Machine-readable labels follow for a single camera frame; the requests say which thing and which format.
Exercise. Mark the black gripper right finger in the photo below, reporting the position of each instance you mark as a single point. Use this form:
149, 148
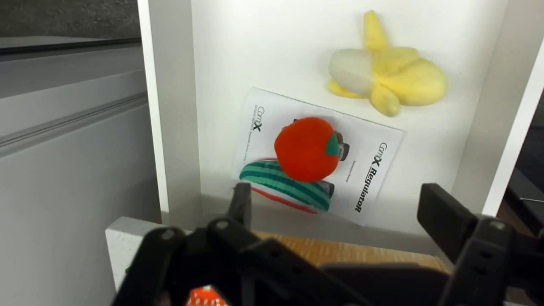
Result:
499, 260

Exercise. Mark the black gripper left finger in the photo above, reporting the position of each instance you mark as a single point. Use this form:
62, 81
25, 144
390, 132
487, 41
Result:
188, 265

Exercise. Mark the watermelon slice plush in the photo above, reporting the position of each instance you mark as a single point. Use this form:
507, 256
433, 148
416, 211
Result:
290, 187

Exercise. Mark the big round orange plush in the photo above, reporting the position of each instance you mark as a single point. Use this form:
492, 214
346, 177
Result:
303, 148

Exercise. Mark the yellow banana plush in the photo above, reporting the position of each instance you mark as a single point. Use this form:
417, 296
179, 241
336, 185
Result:
409, 78

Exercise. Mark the white drawer with wooden front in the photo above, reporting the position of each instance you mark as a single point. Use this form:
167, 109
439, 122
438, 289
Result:
256, 51

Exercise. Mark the white tall cabinet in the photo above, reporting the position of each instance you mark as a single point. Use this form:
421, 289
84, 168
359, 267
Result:
69, 180

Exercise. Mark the orange checkered box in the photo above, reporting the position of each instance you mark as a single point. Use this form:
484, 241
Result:
351, 248

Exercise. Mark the white paper leaflet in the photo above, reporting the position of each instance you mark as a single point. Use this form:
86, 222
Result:
375, 170

